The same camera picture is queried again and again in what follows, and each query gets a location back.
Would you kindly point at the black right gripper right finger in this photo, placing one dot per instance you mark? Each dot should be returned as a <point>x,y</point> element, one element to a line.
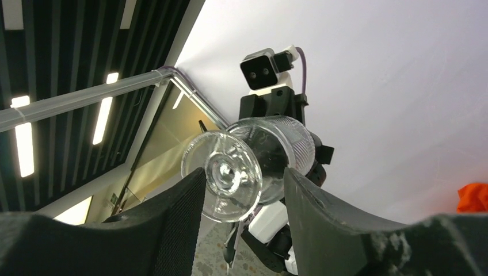
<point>332,237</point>

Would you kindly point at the orange cloth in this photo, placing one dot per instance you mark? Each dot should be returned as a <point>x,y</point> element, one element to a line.
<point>472,198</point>

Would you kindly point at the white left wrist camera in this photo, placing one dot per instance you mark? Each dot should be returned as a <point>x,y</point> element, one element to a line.
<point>266,70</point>

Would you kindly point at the clear wine glass back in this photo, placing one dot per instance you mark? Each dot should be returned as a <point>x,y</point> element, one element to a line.
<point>244,164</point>

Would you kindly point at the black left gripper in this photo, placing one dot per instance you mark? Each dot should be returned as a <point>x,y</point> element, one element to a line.
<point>283,101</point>

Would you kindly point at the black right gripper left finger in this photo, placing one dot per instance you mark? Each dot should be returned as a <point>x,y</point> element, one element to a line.
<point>156,237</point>

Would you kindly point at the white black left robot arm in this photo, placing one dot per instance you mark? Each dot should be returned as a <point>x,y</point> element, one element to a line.
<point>266,232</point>

